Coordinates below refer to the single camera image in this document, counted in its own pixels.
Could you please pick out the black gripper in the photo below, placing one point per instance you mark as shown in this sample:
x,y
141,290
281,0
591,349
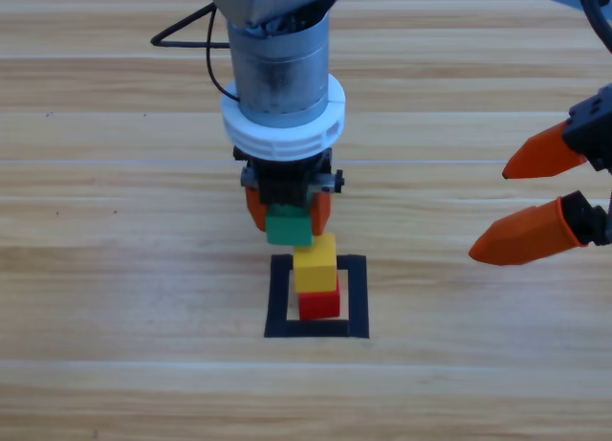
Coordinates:
x,y
282,183
593,125

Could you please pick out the green wooden block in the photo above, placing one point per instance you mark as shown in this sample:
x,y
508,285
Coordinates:
x,y
287,230

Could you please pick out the yellow wooden block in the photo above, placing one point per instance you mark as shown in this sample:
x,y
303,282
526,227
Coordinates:
x,y
313,269

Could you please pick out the red wooden block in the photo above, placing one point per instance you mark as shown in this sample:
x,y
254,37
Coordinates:
x,y
318,304

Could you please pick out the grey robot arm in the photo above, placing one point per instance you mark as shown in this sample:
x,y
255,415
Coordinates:
x,y
277,68

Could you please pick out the black tape square outline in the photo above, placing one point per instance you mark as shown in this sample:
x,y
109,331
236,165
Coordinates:
x,y
277,297

